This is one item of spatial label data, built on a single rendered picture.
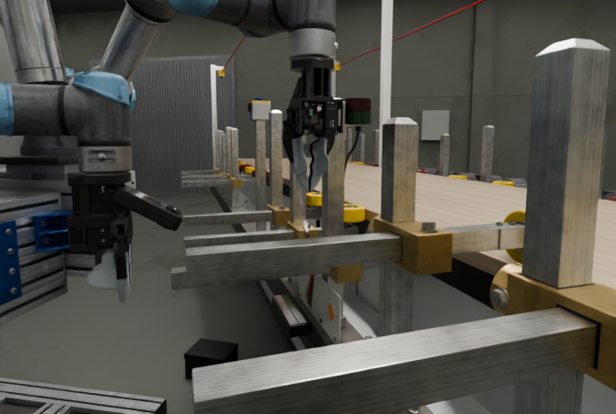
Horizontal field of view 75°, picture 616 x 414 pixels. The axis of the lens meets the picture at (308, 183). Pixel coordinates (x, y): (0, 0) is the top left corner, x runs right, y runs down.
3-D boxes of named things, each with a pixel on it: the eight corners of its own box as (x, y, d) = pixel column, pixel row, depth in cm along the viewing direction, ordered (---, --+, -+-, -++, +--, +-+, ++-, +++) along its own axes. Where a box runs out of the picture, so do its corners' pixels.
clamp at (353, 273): (337, 284, 72) (337, 257, 72) (313, 262, 85) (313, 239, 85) (365, 281, 74) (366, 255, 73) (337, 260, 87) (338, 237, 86)
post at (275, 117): (272, 261, 128) (270, 109, 123) (269, 257, 132) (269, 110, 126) (282, 260, 129) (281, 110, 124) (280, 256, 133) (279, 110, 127)
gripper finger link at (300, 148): (299, 195, 63) (299, 136, 62) (290, 190, 69) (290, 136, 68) (317, 194, 64) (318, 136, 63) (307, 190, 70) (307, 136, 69)
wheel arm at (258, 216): (183, 230, 115) (182, 215, 114) (183, 227, 118) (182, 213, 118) (325, 221, 128) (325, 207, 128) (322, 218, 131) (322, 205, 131)
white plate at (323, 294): (337, 350, 73) (338, 297, 72) (297, 296, 97) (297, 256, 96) (340, 349, 73) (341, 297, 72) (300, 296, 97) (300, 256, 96)
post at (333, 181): (326, 337, 81) (328, 97, 76) (321, 330, 84) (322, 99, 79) (343, 335, 82) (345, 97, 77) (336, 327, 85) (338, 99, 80)
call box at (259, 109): (251, 122, 146) (251, 100, 145) (248, 122, 152) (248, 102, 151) (270, 122, 148) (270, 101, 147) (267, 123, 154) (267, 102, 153)
